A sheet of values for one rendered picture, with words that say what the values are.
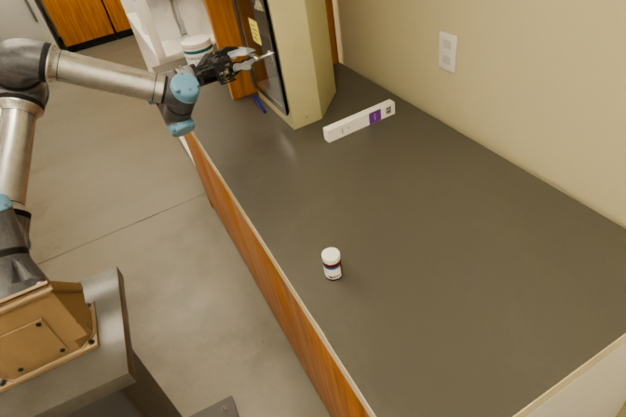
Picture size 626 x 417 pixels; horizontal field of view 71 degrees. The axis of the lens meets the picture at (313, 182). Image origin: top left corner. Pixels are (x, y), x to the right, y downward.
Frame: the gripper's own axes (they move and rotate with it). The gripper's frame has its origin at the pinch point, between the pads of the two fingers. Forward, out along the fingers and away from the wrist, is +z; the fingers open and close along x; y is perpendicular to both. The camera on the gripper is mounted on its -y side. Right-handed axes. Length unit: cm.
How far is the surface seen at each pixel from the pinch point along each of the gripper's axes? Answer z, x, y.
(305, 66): 13.1, -5.5, 10.7
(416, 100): 48, -27, 21
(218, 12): -0.3, 8.7, -25.9
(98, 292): -65, -27, 44
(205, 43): -1, -10, -59
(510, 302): 10, -29, 98
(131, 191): -63, -115, -145
